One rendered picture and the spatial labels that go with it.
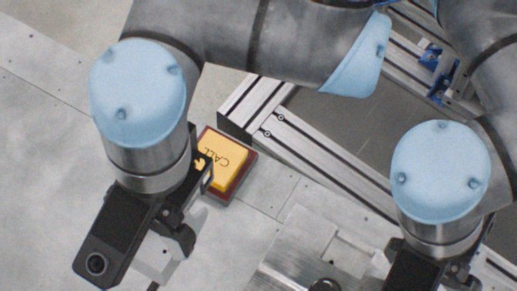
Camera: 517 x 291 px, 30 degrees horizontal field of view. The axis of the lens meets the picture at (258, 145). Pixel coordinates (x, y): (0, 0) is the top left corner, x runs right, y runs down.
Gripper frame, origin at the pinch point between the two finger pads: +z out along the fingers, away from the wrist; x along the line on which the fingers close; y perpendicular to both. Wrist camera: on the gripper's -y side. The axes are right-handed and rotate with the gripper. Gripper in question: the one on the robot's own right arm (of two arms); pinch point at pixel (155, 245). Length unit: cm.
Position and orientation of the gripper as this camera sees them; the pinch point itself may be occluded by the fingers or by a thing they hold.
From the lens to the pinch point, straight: 107.8
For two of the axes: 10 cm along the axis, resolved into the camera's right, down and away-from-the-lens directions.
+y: 5.0, -7.8, 3.6
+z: -0.2, 4.1, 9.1
